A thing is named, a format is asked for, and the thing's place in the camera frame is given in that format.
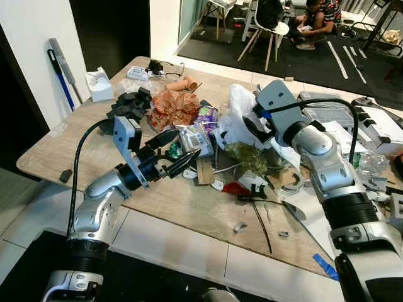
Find blue tape piece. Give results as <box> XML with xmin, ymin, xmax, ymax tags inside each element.
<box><xmin>312</xmin><ymin>253</ymin><xmax>340</xmax><ymax>281</ymax></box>

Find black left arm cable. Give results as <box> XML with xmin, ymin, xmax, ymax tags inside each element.
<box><xmin>66</xmin><ymin>118</ymin><xmax>115</xmax><ymax>237</ymax></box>

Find grey keyboard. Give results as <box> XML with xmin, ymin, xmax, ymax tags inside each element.
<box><xmin>298</xmin><ymin>91</ymin><xmax>355</xmax><ymax>128</ymax></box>

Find white tissue box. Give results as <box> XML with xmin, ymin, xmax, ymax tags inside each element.
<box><xmin>84</xmin><ymin>66</ymin><xmax>115</xmax><ymax>103</ymax></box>

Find seated person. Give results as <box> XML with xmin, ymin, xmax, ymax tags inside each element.
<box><xmin>289</xmin><ymin>0</ymin><xmax>344</xmax><ymax>51</ymax></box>

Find purple snack wrapper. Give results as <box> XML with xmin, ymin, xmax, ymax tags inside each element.
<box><xmin>195</xmin><ymin>105</ymin><xmax>220</xmax><ymax>128</ymax></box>

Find white black device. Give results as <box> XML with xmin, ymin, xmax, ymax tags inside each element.
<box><xmin>349</xmin><ymin>96</ymin><xmax>403</xmax><ymax>156</ymax></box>

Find clear plastic bottle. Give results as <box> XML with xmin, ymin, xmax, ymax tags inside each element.
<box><xmin>351</xmin><ymin>151</ymin><xmax>392</xmax><ymax>178</ymax></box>

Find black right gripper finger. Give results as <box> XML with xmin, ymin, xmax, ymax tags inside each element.
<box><xmin>242</xmin><ymin>116</ymin><xmax>266</xmax><ymax>143</ymax></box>

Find black cable tie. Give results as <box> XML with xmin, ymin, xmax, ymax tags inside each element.
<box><xmin>238</xmin><ymin>194</ymin><xmax>273</xmax><ymax>255</ymax></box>

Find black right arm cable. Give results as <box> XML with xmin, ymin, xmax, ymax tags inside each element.
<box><xmin>264</xmin><ymin>97</ymin><xmax>360</xmax><ymax>165</ymax></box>

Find white silvery plastic bag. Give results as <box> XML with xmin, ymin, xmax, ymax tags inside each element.
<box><xmin>217</xmin><ymin>83</ymin><xmax>279</xmax><ymax>150</ymax></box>

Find blue handled grey mop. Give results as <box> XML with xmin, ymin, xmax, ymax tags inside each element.
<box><xmin>47</xmin><ymin>38</ymin><xmax>84</xmax><ymax>112</ymax></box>

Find small black gadget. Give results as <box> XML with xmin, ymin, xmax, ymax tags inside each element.
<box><xmin>145</xmin><ymin>59</ymin><xmax>166</xmax><ymax>76</ymax></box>

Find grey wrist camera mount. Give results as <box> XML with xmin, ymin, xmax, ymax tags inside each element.
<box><xmin>113</xmin><ymin>115</ymin><xmax>153</xmax><ymax>189</ymax></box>
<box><xmin>254</xmin><ymin>79</ymin><xmax>304</xmax><ymax>130</ymax></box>

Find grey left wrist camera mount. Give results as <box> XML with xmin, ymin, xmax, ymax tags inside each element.
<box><xmin>113</xmin><ymin>115</ymin><xmax>153</xmax><ymax>189</ymax></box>

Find white chair wooden legs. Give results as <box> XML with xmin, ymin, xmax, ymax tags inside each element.
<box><xmin>237</xmin><ymin>0</ymin><xmax>291</xmax><ymax>72</ymax></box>

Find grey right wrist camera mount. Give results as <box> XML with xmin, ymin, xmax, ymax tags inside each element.
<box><xmin>254</xmin><ymin>79</ymin><xmax>304</xmax><ymax>130</ymax></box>

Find red wrapper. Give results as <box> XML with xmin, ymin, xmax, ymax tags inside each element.
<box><xmin>221</xmin><ymin>182</ymin><xmax>251</xmax><ymax>197</ymax></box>

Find black plastic parts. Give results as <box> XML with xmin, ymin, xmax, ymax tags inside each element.
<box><xmin>106</xmin><ymin>87</ymin><xmax>153</xmax><ymax>130</ymax></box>

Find small wooden block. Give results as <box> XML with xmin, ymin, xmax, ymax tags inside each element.
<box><xmin>196</xmin><ymin>157</ymin><xmax>215</xmax><ymax>185</ymax></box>

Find beige cardboard tube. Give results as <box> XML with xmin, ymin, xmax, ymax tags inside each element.
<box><xmin>164</xmin><ymin>75</ymin><xmax>200</xmax><ymax>93</ymax></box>

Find brown crumpled paper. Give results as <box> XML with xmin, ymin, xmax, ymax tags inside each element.
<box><xmin>147</xmin><ymin>88</ymin><xmax>202</xmax><ymax>131</ymax></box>

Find green crumpled wrapper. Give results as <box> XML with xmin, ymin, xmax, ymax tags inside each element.
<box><xmin>225</xmin><ymin>142</ymin><xmax>270</xmax><ymax>175</ymax></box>

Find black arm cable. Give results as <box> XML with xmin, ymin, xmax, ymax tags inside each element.
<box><xmin>264</xmin><ymin>97</ymin><xmax>360</xmax><ymax>165</ymax></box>
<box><xmin>66</xmin><ymin>118</ymin><xmax>115</xmax><ymax>237</ymax></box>

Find small white box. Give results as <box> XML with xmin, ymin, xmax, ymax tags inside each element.
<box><xmin>125</xmin><ymin>66</ymin><xmax>150</xmax><ymax>82</ymax></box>

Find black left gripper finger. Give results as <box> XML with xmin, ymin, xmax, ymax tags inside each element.
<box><xmin>165</xmin><ymin>149</ymin><xmax>203</xmax><ymax>179</ymax></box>
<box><xmin>146</xmin><ymin>129</ymin><xmax>181</xmax><ymax>152</ymax></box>

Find grey right robot foot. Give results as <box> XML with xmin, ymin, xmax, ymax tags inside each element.
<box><xmin>201</xmin><ymin>288</ymin><xmax>241</xmax><ymax>302</ymax></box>

